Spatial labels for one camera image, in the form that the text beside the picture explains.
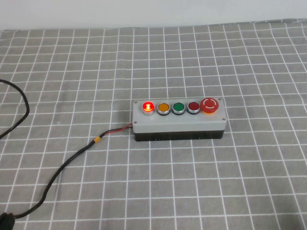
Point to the red illuminated push button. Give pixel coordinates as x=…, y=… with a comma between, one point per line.
x=148, y=107

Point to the yellow round push button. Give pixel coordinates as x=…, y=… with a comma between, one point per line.
x=163, y=107

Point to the green round push button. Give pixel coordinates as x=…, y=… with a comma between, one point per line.
x=178, y=107

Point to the grey black button control box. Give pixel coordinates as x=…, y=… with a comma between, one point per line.
x=180, y=124

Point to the dark red round push button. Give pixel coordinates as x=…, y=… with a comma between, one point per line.
x=193, y=106

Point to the red mushroom emergency stop button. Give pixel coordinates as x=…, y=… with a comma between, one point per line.
x=209, y=104

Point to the grey white checked tablecloth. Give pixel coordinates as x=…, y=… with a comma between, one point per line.
x=216, y=179

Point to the black power adapter plug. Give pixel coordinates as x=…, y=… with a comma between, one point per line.
x=6, y=221

